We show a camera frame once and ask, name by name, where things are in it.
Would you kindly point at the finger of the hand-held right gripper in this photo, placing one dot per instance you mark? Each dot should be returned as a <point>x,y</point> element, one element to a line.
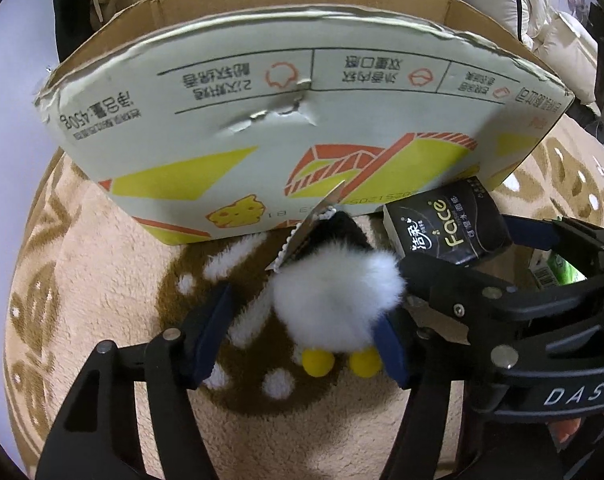
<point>462,285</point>
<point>532,234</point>

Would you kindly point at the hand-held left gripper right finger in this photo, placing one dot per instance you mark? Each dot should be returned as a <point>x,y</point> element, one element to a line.
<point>392,355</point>

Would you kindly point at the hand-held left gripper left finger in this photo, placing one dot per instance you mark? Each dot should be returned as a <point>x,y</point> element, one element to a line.
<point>209,335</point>

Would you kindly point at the black tissue pack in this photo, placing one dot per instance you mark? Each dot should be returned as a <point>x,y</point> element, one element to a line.
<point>447,232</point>

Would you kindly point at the black and white plush penguin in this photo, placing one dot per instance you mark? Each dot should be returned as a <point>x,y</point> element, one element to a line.
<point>332,290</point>

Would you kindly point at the printed cardboard box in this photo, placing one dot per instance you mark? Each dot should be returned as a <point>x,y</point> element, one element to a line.
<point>282,135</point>

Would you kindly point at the green packet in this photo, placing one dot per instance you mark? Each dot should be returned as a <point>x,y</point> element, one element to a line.
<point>562,270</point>

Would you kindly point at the silver foil packet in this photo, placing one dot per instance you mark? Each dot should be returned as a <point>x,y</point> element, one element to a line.
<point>307,232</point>

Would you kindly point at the white recliner chair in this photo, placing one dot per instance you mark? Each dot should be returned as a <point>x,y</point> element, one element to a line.
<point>557,35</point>

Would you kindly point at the black hanging garment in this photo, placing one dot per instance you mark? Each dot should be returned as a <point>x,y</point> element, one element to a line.
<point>71,20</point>

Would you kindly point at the beige trousers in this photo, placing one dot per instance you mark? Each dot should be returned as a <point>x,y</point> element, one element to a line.
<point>111,2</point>

